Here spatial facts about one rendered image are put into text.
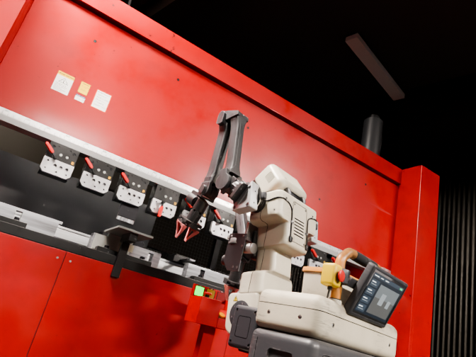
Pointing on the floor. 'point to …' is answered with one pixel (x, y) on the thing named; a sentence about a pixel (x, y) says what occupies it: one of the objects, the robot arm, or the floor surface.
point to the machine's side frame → (414, 260)
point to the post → (214, 253)
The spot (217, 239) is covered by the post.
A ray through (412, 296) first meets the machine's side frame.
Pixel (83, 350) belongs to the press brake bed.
